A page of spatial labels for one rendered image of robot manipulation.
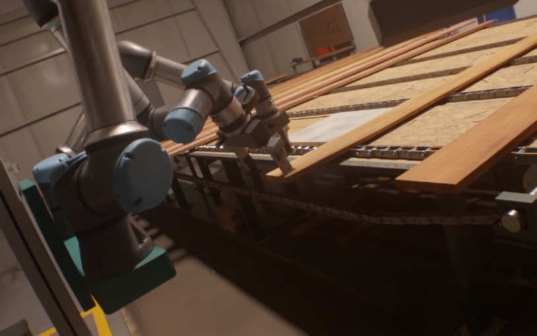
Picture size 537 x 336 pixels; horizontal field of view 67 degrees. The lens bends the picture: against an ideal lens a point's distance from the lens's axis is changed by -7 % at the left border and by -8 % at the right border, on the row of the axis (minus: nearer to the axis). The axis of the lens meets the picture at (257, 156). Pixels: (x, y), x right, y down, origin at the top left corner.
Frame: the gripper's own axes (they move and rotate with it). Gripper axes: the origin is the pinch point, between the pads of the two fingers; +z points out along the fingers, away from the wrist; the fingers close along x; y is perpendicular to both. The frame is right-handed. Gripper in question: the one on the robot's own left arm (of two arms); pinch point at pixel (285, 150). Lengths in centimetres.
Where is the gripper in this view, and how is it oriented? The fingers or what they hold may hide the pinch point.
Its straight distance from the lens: 162.6
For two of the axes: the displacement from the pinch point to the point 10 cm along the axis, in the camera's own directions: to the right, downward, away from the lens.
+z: 4.3, 8.7, 2.2
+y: 6.8, -1.5, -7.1
